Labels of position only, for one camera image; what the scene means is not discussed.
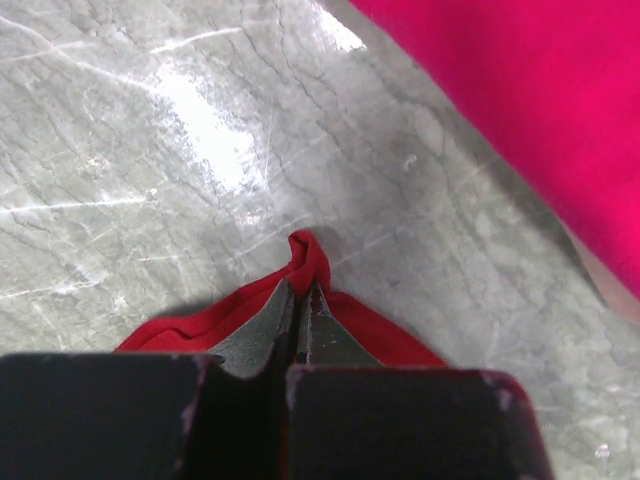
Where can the red t shirt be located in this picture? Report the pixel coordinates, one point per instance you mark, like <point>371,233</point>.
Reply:
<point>309,265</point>

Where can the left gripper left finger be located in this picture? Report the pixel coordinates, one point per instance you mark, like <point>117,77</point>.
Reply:
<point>212,415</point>

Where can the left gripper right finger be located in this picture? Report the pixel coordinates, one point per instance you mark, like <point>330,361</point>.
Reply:
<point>354,417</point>

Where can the folded pink t shirt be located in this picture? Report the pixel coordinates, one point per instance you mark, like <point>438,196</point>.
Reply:
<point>554,88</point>

